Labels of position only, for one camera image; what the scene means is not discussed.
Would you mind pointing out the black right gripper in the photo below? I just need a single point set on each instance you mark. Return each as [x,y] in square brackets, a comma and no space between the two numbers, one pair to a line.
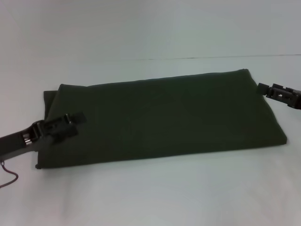
[288,96]

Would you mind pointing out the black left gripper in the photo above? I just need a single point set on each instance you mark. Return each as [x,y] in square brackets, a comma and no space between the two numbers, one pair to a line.
[21,139]

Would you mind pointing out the dark green t-shirt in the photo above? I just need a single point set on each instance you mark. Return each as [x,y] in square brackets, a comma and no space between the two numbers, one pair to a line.
[164,113]

